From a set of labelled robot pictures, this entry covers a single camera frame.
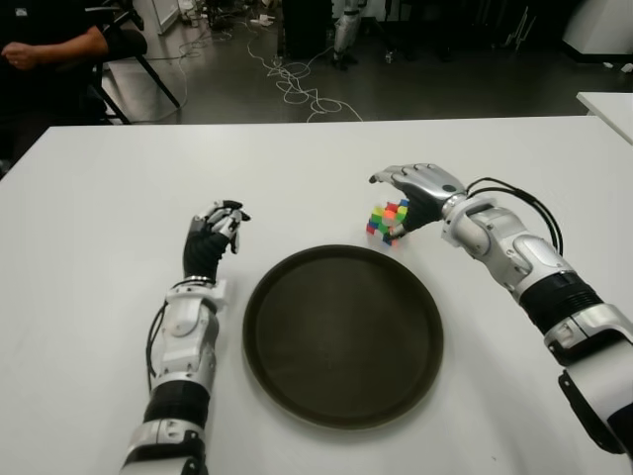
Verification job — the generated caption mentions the dark brown round plate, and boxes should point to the dark brown round plate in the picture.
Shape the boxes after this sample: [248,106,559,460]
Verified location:
[241,244,445,430]

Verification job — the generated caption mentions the black tall cabinet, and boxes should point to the black tall cabinet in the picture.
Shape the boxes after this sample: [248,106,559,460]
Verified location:
[281,0,337,59]

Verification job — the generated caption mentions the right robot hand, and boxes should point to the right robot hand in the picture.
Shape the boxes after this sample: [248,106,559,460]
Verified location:
[368,162,469,243]

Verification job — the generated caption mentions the person's bare forearm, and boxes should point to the person's bare forearm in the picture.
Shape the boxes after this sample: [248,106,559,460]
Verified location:
[1,34,109,70]

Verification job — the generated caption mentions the multicoloured Rubik's cube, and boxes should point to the multicoloured Rubik's cube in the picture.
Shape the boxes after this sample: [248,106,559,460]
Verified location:
[365,198,410,248]

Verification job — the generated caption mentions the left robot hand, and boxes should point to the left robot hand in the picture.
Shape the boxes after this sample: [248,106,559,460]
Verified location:
[182,199,252,287]

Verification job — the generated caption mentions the white framed panel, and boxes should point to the white framed panel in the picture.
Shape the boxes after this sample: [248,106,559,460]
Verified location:
[147,0,209,36]

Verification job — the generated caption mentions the person's black clothed body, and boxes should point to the person's black clothed body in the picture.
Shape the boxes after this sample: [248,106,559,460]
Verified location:
[0,0,149,164]

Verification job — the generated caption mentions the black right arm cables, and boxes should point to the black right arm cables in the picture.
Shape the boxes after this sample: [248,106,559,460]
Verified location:
[467,176,565,258]

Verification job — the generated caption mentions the black metal chair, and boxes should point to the black metal chair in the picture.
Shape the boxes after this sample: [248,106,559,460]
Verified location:
[83,0,182,125]

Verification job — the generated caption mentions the white cabinet with dark base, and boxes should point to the white cabinet with dark base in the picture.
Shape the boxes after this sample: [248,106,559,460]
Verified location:
[562,0,633,64]

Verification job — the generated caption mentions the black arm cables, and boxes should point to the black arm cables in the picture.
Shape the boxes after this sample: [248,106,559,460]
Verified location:
[145,304,169,392]
[467,176,565,258]

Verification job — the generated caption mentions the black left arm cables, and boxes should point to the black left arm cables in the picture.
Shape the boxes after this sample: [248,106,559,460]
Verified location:
[145,304,169,392]

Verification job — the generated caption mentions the grey folded metal stand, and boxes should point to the grey folded metal stand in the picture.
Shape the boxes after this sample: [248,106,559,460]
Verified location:
[503,0,538,53]

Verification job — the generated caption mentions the tangled white floor cable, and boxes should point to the tangled white floor cable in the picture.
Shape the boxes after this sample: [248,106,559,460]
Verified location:
[245,29,365,124]

